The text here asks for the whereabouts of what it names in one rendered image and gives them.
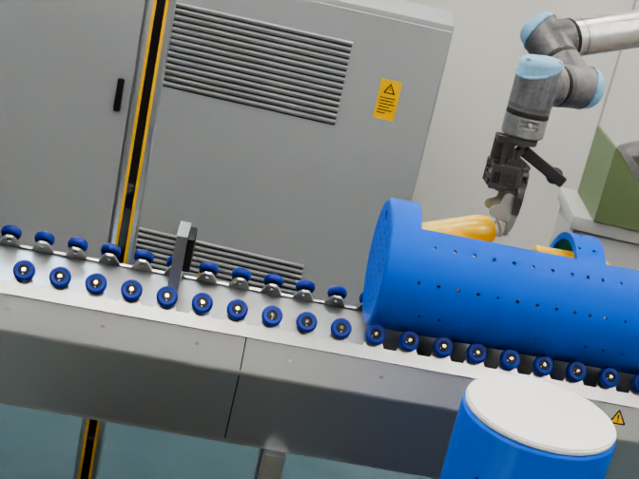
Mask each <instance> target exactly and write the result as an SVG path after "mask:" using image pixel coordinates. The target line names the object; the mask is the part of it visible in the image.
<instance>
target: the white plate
mask: <svg viewBox="0 0 639 479"><path fill-rule="evenodd" d="M465 396H466V401H467V404H468V406H469V407H470V409H471V410H472V412H473V413H474V414H475V416H476V417H477V418H478V419H480V420H481V421H482V422H483V423H484V424H486V425H487V426H488V427H490V428H491V429H493V430H494V431H497V432H498V433H500V434H502V435H504V436H506V437H508V438H510V439H512V440H513V441H515V442H518V443H520V444H523V445H525V446H528V447H531V448H534V449H537V450H543V451H547V452H551V453H556V454H563V455H572V456H586V455H594V454H597V453H601V452H603V451H606V450H608V449H610V448H611V447H612V446H613V444H614V442H615V439H616V429H615V427H614V425H613V423H612V422H611V420H610V419H609V417H608V416H607V415H606V414H605V413H604V412H603V411H602V410H600V409H599V408H598V407H597V406H595V405H594V404H593V403H591V402H590V401H589V400H588V399H586V398H584V397H582V396H581V395H579V394H577V393H574V392H572V391H570V390H567V389H565V388H562V387H560V386H557V385H555V384H552V383H550V382H547V381H543V380H539V379H535V378H531V377H527V376H521V375H513V374H492V375H486V376H483V377H480V378H478V379H476V380H474V381H473V382H472V383H470V385H469V386H468V388H467V391H466V394H465Z"/></svg>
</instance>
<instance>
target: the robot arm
mask: <svg viewBox="0 0 639 479"><path fill-rule="evenodd" d="M520 40H521V42H522V43H523V45H524V49H526V50H527V51H528V52H529V54H527V55H524V56H522V57H521V58H520V60H519V63H518V66H517V68H516V70H515V76H514V80H513V87H512V90H511V94H510V98H509V102H508V105H507V109H506V112H505V116H504V120H503V124H502V126H501V130H502V131H503V132H505V133H503V132H497V131H496V133H495V137H494V143H493V147H492V151H491V155H490V156H488V159H487V162H486V166H485V169H484V173H483V177H482V179H483V180H484V182H485V183H486V184H487V185H488V188H492V189H495V191H498V193H497V195H496V196H495V197H491V198H488V199H486V200H485V203H484V204H485V206H486V207H487V208H489V209H490V215H491V216H492V217H494V218H496V219H498V220H501V221H503V222H505V223H506V224H505V227H504V232H503V235H504V236H506V235H507V234H508V233H509V232H510V231H511V230H512V229H513V225H514V223H515V221H516V219H517V216H518V214H519V211H520V208H521V206H522V203H523V200H524V196H525V190H526V188H527V185H528V181H529V176H530V173H529V171H530V170H531V168H530V166H529V165H528V164H527V163H526V162H525V161H524V160H523V159H525V160H526V161H527V162H528V163H530V164H531V165H532V166H533V167H535V168H536V169H537V170H538V171H540V172H541V173H542V174H543V175H544V176H546V179H547V181H548V182H549V183H551V184H556V185H557V186H558V187H561V186H562V185H563V184H564V183H565V181H566V180H567V178H566V177H565V176H563V175H564V174H563V172H562V170H561V169H560V168H558V167H553V166H552V165H550V164H549V163H548V162H546V161H545V160H544V159H543V158H542V157H540V156H539V155H538V154H537V153H536V152H534V151H533V150H532V149H531V148H530V147H536V145H537V142H538V141H540V140H542V139H543V138H544V134H545V130H546V127H547V123H548V119H549V117H550V114H551V110H552V107H565V108H575V109H588V108H592V107H594V106H595V105H597V104H598V103H599V102H600V100H601V98H602V97H603V94H604V91H605V79H604V76H603V74H602V72H601V71H600V70H599V69H597V68H595V67H588V66H587V65H586V63H585V62H584V60H583V59H582V57H581V56H586V55H593V54H598V53H605V52H611V51H617V50H623V49H630V48H639V10H627V11H620V12H613V13H606V14H599V15H593V16H585V17H578V18H563V19H556V15H555V14H554V13H552V12H550V11H542V12H539V13H537V14H536V15H535V16H533V17H532V18H531V19H529V20H528V21H527V22H526V23H525V25H524V26H523V28H522V29H521V31H520ZM516 146H517V147H516ZM617 147H618V149H619V151H620V152H622V156H623V157H624V159H625V161H626V162H627V164H628V166H629V168H630V170H631V171H632V173H633V175H634V176H635V178H636V180H637V181H638V182H639V141H635V142H630V143H625V144H619V145H617ZM520 157H522V158H523V159H522V158H520Z"/></svg>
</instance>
